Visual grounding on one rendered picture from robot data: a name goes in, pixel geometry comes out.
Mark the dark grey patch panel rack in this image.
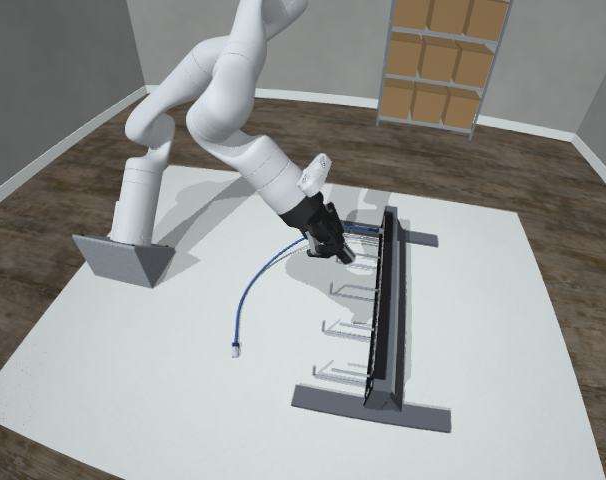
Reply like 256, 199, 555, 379
291, 205, 451, 432

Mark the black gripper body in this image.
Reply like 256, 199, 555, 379
277, 191, 330, 242

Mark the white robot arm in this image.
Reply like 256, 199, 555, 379
110, 0, 332, 246

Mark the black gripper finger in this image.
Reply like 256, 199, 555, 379
305, 219, 355, 265
321, 202, 356, 257

